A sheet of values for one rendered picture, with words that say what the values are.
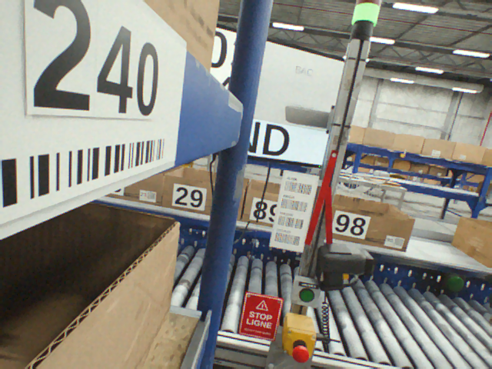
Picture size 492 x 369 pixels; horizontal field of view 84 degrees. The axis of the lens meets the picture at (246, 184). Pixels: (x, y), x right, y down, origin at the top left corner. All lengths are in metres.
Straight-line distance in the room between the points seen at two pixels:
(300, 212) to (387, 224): 0.79
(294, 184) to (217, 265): 0.42
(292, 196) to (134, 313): 0.53
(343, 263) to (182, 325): 0.47
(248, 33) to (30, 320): 0.29
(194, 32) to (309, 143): 0.62
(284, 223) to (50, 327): 0.53
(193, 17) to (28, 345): 0.25
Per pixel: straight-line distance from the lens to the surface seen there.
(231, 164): 0.25
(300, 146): 0.77
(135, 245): 0.27
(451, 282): 1.57
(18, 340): 0.29
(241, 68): 0.25
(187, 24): 0.18
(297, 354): 0.75
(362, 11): 0.73
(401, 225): 1.46
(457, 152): 6.86
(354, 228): 1.39
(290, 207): 0.68
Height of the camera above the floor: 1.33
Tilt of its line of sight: 11 degrees down
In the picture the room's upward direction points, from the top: 10 degrees clockwise
